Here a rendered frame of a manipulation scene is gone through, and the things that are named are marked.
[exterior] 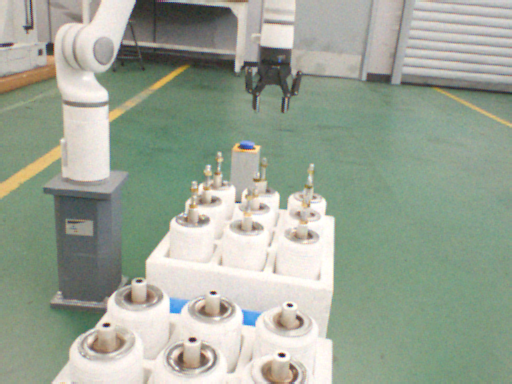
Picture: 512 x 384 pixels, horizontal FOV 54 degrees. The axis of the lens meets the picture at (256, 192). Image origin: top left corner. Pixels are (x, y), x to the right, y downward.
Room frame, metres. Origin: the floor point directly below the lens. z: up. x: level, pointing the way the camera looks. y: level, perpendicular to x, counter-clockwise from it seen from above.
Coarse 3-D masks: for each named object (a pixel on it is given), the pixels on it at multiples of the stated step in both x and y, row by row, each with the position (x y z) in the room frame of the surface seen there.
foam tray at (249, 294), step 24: (168, 240) 1.03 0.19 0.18; (216, 240) 1.05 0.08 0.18; (168, 264) 0.92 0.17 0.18; (192, 264) 0.93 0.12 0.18; (216, 264) 0.94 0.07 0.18; (168, 288) 0.92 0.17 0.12; (192, 288) 0.91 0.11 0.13; (216, 288) 0.91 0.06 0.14; (240, 288) 0.90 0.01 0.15; (264, 288) 0.90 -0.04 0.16; (288, 288) 0.89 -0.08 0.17; (312, 288) 0.88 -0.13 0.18; (312, 312) 0.88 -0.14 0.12
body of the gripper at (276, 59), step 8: (264, 48) 1.19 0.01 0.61; (272, 48) 1.18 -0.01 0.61; (280, 48) 1.18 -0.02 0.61; (264, 56) 1.19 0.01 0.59; (272, 56) 1.18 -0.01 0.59; (280, 56) 1.18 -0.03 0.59; (288, 56) 1.19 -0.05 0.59; (264, 64) 1.19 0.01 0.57; (272, 64) 1.20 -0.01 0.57; (280, 64) 1.21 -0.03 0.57; (288, 64) 1.21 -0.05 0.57; (264, 72) 1.20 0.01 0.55; (288, 72) 1.21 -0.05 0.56; (272, 80) 1.20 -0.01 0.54
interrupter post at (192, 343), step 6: (192, 336) 0.55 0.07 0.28; (186, 342) 0.54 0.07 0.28; (192, 342) 0.55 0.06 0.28; (198, 342) 0.54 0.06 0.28; (186, 348) 0.54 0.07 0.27; (192, 348) 0.54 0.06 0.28; (198, 348) 0.54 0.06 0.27; (186, 354) 0.54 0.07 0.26; (192, 354) 0.54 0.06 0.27; (198, 354) 0.54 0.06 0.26; (186, 360) 0.54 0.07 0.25; (192, 360) 0.54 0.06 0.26; (198, 360) 0.54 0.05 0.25
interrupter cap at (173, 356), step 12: (168, 348) 0.56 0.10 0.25; (180, 348) 0.56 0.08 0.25; (204, 348) 0.57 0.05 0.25; (216, 348) 0.57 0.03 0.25; (168, 360) 0.54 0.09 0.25; (180, 360) 0.54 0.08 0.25; (204, 360) 0.55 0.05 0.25; (216, 360) 0.54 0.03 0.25; (180, 372) 0.51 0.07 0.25; (192, 372) 0.52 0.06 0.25; (204, 372) 0.52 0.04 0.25
